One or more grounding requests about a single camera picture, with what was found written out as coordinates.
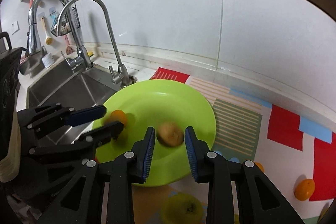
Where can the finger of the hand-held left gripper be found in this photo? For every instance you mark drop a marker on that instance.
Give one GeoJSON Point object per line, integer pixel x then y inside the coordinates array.
{"type": "Point", "coordinates": [86, 115]}
{"type": "Point", "coordinates": [105, 132]}

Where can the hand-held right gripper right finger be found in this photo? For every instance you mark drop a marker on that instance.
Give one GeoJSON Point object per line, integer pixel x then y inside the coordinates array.
{"type": "Point", "coordinates": [190, 153]}

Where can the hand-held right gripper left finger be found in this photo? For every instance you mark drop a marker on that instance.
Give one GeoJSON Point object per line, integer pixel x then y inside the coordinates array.
{"type": "Point", "coordinates": [147, 153]}

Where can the orange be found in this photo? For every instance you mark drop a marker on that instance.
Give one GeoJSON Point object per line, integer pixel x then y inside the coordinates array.
{"type": "Point", "coordinates": [304, 188]}
{"type": "Point", "coordinates": [118, 116]}
{"type": "Point", "coordinates": [260, 166]}

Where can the kiwi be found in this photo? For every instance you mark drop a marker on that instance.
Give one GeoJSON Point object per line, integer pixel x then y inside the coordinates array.
{"type": "Point", "coordinates": [170, 134]}

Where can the green plate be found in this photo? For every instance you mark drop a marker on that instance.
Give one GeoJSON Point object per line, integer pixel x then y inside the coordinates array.
{"type": "Point", "coordinates": [162, 103]}

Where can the stainless steel sink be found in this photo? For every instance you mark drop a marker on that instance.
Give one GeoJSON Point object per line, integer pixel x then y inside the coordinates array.
{"type": "Point", "coordinates": [65, 90]}

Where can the colourful patterned cloth mat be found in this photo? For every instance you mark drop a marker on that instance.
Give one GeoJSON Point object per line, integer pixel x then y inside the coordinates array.
{"type": "Point", "coordinates": [236, 129]}

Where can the white cup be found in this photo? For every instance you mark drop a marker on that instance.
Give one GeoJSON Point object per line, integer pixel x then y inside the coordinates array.
{"type": "Point", "coordinates": [47, 61]}

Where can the brown scrub pad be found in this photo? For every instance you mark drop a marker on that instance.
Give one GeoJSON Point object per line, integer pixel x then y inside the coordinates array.
{"type": "Point", "coordinates": [69, 50]}

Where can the slim gooseneck faucet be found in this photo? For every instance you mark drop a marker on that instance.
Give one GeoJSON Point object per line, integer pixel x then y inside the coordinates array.
{"type": "Point", "coordinates": [113, 43]}

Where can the yellow dish brush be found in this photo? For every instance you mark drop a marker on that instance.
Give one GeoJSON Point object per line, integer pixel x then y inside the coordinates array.
{"type": "Point", "coordinates": [48, 40]}

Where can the chrome pull-down kitchen faucet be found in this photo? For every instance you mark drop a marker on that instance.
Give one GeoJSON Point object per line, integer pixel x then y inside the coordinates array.
{"type": "Point", "coordinates": [35, 37]}

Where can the white wall socket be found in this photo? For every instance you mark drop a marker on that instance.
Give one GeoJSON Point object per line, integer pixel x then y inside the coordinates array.
{"type": "Point", "coordinates": [13, 27]}

